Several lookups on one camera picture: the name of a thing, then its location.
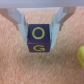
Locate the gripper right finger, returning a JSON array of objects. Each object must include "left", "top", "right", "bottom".
[{"left": 52, "top": 7, "right": 78, "bottom": 45}]

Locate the white cabinet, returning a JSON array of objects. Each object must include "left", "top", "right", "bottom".
[{"left": 0, "top": 0, "right": 84, "bottom": 9}]

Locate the yellow block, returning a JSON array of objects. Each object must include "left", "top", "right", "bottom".
[{"left": 75, "top": 47, "right": 84, "bottom": 66}]

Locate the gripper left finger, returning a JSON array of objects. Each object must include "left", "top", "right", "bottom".
[{"left": 5, "top": 7, "right": 30, "bottom": 45}]

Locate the purple block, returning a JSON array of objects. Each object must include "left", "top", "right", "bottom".
[{"left": 26, "top": 23, "right": 56, "bottom": 54}]

